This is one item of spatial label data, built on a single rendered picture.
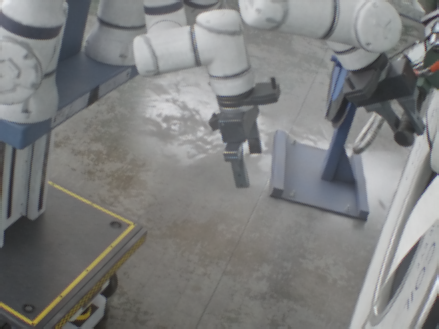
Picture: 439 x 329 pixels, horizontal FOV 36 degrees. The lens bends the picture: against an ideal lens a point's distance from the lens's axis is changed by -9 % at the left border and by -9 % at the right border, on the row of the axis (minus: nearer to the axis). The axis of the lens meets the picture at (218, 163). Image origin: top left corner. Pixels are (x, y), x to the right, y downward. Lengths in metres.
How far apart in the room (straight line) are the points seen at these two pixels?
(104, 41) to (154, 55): 0.63
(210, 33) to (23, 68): 0.37
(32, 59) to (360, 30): 0.64
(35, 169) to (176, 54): 0.94
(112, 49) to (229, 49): 0.67
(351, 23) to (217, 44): 0.40
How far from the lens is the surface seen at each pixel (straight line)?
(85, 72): 1.92
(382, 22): 1.05
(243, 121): 1.42
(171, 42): 1.38
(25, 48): 1.36
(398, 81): 1.23
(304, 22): 1.01
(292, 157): 3.75
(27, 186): 2.26
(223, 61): 1.38
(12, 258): 2.15
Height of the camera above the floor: 1.70
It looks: 29 degrees down
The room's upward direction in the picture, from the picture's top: 16 degrees clockwise
